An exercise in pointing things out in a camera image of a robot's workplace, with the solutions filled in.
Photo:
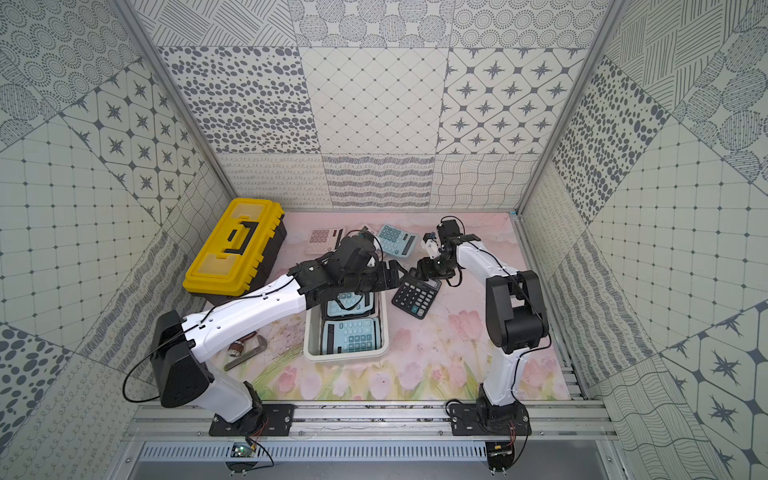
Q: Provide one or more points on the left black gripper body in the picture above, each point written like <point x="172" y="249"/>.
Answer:
<point x="380" y="278"/>

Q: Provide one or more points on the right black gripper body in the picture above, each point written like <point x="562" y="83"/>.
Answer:
<point x="436" y="268"/>

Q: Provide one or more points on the black calculator back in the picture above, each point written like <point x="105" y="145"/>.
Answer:
<point x="416" y="296"/>

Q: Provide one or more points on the white plastic storage box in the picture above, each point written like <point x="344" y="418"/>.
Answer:
<point x="314" y="326"/>

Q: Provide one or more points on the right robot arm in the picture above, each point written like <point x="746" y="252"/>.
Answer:
<point x="515" y="312"/>

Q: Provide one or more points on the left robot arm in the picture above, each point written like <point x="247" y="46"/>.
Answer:
<point x="182" y="347"/>

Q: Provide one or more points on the pink calculator back left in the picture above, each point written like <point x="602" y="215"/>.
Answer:
<point x="322" y="241"/>

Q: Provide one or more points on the small blue calculator back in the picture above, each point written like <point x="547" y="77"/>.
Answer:
<point x="396" y="242"/>

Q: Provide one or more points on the yellow black toolbox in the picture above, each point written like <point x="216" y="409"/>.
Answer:
<point x="239" y="254"/>

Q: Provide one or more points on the metal clamp tool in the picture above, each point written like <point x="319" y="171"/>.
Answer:
<point x="244" y="349"/>

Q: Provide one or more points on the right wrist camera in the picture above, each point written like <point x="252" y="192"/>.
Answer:
<point x="431" y="244"/>

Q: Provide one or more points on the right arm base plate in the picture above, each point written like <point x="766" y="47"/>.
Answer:
<point x="486" y="419"/>

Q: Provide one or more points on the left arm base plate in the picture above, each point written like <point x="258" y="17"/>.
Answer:
<point x="272" y="420"/>

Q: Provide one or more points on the aluminium rail frame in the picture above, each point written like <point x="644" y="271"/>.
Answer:
<point x="392" y="430"/>

